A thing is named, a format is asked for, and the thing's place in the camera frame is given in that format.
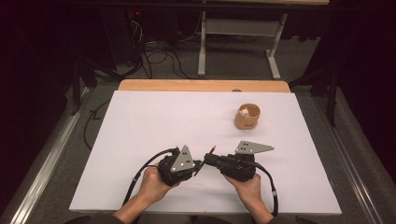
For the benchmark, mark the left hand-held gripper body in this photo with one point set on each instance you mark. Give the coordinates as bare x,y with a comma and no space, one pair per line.
179,166

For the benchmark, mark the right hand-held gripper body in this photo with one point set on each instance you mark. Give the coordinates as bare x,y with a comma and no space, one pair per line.
239,165

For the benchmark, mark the person's right hand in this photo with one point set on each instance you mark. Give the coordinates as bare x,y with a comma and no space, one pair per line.
246,191

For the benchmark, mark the person's left hand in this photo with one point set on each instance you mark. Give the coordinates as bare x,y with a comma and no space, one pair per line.
154,186

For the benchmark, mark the white table sheet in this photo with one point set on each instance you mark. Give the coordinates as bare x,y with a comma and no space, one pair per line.
186,124

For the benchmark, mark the wooden table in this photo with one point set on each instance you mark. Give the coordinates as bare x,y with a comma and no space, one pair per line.
202,85

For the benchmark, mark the black stand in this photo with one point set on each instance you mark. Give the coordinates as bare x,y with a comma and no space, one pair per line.
327,84
84,77

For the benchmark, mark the metal floor rail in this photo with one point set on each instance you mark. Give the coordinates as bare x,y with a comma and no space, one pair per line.
46,161
348,155

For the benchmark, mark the white metal desk frame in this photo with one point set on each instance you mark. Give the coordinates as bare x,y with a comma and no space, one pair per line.
239,28

